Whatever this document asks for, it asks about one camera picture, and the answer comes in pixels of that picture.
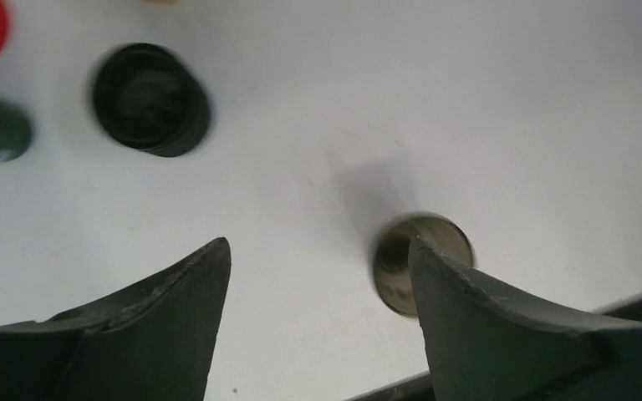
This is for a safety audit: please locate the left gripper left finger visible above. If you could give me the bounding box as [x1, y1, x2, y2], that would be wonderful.
[0, 237, 232, 400]

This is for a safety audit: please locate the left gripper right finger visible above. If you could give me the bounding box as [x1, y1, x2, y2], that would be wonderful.
[407, 236, 642, 401]

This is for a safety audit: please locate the black paper coffee cup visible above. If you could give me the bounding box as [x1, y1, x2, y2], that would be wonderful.
[369, 211, 475, 318]

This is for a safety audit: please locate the stack of black lids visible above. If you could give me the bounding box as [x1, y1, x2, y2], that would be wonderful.
[89, 43, 213, 158]

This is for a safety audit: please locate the brown pulp cup carrier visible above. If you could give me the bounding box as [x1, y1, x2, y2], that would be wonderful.
[142, 0, 179, 4]

